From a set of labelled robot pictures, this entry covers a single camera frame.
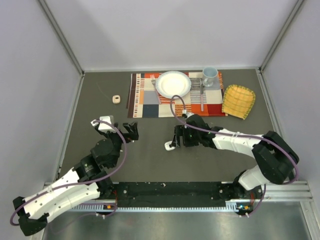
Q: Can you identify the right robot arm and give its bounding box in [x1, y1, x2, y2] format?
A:
[164, 113, 300, 198]

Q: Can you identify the pink handled knife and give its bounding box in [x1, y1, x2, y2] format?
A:
[200, 82, 204, 112]

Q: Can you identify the aluminium frame rail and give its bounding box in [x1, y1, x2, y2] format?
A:
[38, 181, 311, 205]

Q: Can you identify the silver fork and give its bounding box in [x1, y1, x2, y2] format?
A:
[150, 74, 162, 105]

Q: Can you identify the white plate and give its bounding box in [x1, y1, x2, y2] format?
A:
[156, 71, 192, 99]

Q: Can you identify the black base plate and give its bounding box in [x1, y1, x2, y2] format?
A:
[114, 181, 237, 208]

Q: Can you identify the light blue cup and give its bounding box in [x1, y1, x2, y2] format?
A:
[202, 67, 219, 88]

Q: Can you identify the beige earbud charging case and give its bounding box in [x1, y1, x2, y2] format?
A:
[112, 95, 121, 104]

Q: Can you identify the yellow woven cloth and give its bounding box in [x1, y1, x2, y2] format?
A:
[221, 84, 256, 120]

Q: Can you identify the grey cable duct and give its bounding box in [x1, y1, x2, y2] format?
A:
[70, 200, 253, 213]

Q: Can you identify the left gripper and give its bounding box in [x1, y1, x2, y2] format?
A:
[104, 121, 139, 168]

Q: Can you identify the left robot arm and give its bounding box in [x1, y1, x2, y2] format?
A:
[13, 115, 139, 237]

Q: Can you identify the patchwork placemat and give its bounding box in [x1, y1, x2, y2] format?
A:
[126, 71, 227, 118]

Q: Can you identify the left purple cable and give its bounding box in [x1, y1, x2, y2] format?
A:
[9, 119, 129, 227]

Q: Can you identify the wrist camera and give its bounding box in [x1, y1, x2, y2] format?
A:
[90, 115, 116, 133]
[182, 109, 199, 121]

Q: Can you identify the white earbud charging case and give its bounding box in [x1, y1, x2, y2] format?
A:
[164, 141, 176, 151]

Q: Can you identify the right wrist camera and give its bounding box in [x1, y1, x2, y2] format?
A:
[182, 109, 199, 121]

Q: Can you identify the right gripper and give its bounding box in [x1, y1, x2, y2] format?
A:
[171, 125, 201, 148]

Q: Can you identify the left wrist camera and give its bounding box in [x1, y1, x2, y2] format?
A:
[90, 115, 116, 133]

